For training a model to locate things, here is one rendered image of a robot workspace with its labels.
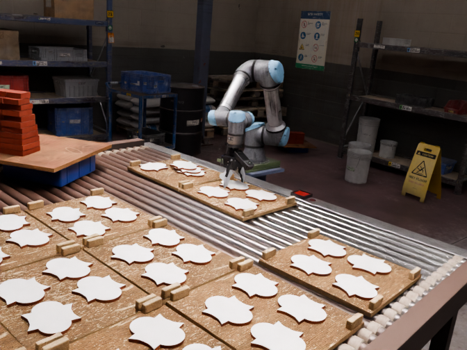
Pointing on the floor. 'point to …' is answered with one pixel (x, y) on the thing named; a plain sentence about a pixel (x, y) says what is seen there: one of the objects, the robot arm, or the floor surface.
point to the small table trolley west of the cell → (141, 110)
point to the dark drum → (183, 117)
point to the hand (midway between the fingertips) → (234, 185)
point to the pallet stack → (255, 105)
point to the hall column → (203, 33)
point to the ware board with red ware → (297, 143)
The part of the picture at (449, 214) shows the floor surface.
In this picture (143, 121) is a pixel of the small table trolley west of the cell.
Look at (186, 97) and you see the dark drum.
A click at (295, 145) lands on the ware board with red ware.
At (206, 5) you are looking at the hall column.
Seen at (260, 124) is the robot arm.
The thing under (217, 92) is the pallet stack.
